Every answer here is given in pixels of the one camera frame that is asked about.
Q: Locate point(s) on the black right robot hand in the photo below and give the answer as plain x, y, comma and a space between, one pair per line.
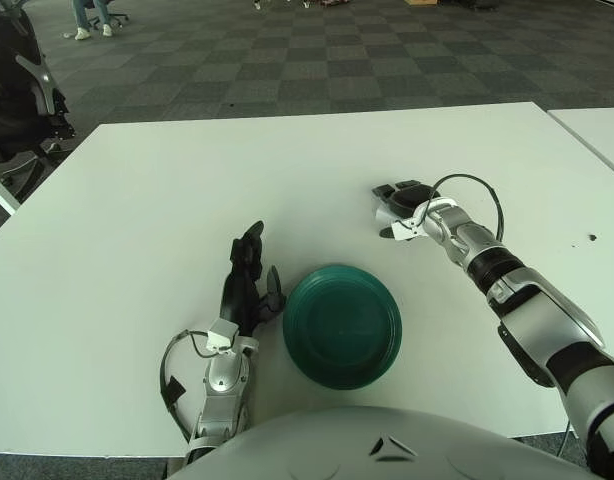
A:
412, 200

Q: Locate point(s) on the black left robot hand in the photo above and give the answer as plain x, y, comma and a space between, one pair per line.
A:
242, 300

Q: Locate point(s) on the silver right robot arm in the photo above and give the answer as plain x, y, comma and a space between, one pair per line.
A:
537, 310

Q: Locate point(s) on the dark green round plate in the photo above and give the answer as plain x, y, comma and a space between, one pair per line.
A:
337, 330

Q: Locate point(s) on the grey robot torso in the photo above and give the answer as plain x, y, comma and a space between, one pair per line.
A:
337, 450

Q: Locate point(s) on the brown cardboard box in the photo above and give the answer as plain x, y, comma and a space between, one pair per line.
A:
419, 2

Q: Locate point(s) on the white neighbouring table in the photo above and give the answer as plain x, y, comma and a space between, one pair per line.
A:
602, 130

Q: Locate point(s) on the black case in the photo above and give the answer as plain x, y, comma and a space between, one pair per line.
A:
482, 4

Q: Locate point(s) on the black swivel chair base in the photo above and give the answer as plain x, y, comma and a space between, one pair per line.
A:
118, 19

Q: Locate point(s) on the person's legs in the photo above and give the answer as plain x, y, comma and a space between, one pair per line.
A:
81, 15

